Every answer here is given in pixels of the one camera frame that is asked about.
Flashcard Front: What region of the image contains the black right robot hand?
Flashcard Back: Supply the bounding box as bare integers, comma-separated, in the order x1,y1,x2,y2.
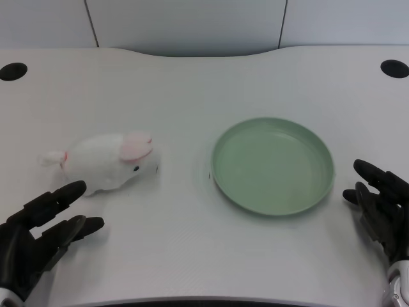
342,159,409,266

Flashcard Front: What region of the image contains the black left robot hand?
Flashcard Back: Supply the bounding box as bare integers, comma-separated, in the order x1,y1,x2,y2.
0,180,105,303

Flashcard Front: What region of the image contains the white plush rabbit doll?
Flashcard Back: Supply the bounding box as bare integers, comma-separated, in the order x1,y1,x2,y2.
38,130,162,197

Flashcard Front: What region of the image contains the green round plate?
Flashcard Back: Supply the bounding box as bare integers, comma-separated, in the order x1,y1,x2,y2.
210,117,337,217

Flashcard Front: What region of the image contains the black round table grommet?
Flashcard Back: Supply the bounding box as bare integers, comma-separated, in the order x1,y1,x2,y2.
0,62,28,82
380,59,409,79

